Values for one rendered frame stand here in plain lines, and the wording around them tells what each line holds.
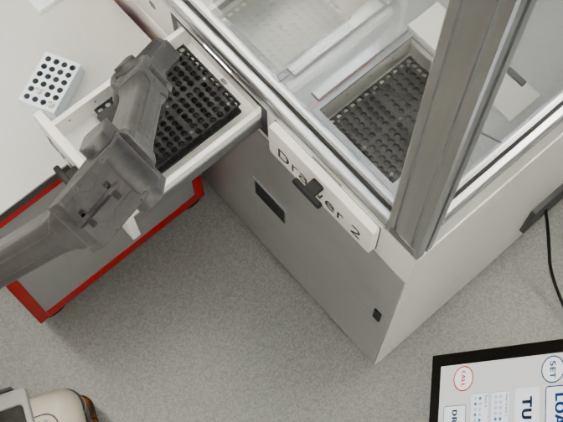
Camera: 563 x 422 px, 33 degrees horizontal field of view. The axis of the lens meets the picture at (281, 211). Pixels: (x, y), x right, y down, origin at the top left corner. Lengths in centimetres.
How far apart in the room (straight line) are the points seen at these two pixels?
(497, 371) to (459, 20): 64
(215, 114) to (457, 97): 76
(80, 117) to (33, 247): 76
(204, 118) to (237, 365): 94
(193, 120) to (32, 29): 49
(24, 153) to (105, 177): 91
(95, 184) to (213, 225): 160
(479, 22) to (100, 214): 48
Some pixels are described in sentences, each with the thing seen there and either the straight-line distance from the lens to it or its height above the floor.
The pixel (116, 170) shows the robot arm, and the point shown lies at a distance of 115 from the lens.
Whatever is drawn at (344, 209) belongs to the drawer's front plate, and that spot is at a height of 91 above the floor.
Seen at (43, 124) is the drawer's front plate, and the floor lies 93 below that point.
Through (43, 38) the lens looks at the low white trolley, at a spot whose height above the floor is 76.
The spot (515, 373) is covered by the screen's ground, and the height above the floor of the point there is 109.
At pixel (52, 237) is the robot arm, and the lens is 117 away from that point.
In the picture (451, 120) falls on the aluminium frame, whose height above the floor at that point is 145.
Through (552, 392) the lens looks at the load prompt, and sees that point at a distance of 147.
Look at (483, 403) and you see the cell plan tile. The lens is 155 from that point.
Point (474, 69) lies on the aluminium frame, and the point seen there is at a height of 158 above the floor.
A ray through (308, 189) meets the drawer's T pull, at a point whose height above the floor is 91.
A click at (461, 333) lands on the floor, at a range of 266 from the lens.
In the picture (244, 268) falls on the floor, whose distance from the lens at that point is 267.
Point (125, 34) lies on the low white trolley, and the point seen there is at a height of 76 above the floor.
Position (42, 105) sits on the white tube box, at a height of 80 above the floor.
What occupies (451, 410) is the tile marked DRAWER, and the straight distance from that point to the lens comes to 159.
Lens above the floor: 254
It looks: 69 degrees down
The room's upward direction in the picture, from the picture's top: 1 degrees counter-clockwise
